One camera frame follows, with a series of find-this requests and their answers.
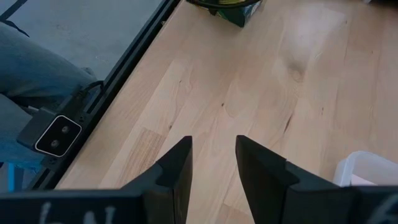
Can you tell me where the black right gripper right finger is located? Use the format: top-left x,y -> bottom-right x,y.
235,135 -> 358,224

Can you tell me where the black aluminium table frame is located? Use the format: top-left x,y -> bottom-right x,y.
26,0 -> 183,191

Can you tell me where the blue stool leg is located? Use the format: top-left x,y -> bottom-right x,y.
6,161 -> 16,192

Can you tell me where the translucent plastic pencil box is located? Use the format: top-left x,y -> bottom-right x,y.
333,151 -> 398,187

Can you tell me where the dark green printed box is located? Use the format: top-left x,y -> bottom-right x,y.
186,0 -> 264,28

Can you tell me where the person's leg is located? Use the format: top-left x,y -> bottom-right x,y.
0,21 -> 98,164

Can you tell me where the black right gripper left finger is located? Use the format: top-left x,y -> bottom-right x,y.
121,136 -> 193,224

